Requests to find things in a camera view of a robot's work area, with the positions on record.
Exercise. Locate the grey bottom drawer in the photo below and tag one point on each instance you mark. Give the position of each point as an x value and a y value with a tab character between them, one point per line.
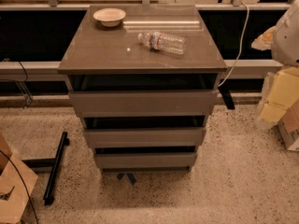
144	161

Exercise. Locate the metal bracket left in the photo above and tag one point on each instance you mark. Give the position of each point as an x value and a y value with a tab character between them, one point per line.
21	84

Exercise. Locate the grey middle drawer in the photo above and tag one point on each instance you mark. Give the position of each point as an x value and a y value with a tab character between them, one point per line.
145	137

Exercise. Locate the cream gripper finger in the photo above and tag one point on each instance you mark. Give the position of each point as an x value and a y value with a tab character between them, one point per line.
264	41

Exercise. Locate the clear plastic water bottle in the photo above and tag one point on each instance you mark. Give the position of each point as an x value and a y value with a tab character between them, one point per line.
164	42

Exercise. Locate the grey drawer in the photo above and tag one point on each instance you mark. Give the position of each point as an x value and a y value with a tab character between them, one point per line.
144	161
145	137
91	104

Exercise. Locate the grey top drawer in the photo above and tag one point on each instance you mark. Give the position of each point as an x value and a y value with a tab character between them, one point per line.
91	104

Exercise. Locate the white paper bowl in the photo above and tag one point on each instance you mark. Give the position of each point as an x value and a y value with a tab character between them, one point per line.
109	17

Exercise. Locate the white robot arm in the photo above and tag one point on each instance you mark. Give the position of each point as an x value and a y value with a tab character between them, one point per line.
280	90

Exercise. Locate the black table leg bracket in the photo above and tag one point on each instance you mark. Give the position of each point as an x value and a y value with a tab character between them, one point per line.
227	97

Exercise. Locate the black metal stand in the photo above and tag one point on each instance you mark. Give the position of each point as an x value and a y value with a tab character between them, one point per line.
53	164

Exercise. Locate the grey drawer cabinet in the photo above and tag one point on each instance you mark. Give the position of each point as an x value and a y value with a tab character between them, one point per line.
112	59

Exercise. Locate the cardboard box right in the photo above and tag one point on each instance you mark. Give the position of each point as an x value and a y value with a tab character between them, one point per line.
289	127

